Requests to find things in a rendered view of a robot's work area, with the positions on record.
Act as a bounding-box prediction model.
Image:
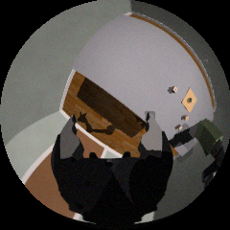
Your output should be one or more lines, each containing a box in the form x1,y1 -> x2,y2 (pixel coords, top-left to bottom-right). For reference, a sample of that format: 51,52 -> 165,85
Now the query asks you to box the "tan square mat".
182,88 -> 196,113

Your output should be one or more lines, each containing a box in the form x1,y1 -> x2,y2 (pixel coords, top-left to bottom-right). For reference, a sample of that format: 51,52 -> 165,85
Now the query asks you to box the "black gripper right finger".
138,112 -> 173,192

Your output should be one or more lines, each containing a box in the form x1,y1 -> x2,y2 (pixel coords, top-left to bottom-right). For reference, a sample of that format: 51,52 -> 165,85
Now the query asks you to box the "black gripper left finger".
51,115 -> 84,193

